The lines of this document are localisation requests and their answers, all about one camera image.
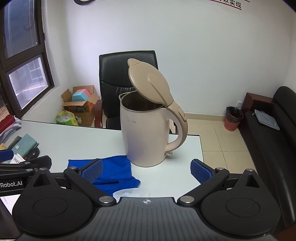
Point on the white paper sheet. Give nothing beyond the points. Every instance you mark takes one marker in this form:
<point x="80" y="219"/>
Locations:
<point x="9" y="202"/>

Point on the black computer mouse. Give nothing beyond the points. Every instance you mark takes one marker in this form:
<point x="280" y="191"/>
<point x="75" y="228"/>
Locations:
<point x="34" y="152"/>

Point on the black sofa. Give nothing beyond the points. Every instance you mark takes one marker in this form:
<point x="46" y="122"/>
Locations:
<point x="268" y="148"/>

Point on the blue cleaning cloth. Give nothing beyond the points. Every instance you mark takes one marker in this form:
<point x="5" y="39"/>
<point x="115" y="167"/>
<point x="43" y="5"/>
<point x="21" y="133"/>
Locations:
<point x="115" y="166"/>

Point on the black office chair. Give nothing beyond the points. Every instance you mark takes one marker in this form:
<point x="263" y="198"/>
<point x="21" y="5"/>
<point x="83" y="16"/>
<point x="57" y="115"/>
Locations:
<point x="113" y="71"/>

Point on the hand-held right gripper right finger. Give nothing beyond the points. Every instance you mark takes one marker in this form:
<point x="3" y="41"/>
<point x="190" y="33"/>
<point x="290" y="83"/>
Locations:
<point x="199" y="171"/>

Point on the white packet with red label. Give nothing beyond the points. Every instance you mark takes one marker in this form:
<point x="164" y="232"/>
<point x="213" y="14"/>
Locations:
<point x="19" y="158"/>

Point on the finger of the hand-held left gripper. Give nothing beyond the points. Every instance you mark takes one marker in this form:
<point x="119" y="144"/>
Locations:
<point x="5" y="154"/>

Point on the wooden side table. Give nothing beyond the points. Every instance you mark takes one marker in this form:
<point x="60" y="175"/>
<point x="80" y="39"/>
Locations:
<point x="254" y="102"/>

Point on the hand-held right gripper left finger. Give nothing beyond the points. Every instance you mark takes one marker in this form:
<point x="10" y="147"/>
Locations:
<point x="93" y="171"/>

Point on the pink and teal box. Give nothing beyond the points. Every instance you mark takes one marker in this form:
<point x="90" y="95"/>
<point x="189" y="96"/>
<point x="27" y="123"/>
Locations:
<point x="79" y="95"/>

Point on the yellow-green bag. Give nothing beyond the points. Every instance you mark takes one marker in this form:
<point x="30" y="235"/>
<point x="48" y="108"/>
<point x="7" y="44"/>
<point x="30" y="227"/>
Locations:
<point x="66" y="118"/>

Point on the dark-framed window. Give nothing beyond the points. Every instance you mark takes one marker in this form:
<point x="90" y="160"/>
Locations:
<point x="25" y="76"/>

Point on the grey pouch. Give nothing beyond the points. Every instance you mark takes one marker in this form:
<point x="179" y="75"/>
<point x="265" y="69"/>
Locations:
<point x="267" y="119"/>

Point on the pink trash bin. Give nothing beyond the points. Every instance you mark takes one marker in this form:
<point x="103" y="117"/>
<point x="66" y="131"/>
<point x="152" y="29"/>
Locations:
<point x="233" y="120"/>

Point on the teal notebook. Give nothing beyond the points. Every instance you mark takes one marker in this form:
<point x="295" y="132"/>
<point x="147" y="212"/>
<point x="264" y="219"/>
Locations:
<point x="23" y="142"/>

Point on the beige electric kettle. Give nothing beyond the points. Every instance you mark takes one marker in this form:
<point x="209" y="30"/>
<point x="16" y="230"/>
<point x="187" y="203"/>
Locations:
<point x="145" y="136"/>

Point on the cardboard box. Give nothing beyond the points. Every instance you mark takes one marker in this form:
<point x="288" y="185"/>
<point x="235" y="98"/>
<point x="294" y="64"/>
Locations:
<point x="84" y="114"/>

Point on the wall clock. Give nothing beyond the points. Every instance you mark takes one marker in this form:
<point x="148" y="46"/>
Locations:
<point x="83" y="1"/>

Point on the white wall outlet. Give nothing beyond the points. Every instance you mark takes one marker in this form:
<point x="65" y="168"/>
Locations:
<point x="239" y="104"/>

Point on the stack of papers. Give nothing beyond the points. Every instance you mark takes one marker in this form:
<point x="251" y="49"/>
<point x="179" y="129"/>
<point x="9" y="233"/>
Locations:
<point x="10" y="127"/>

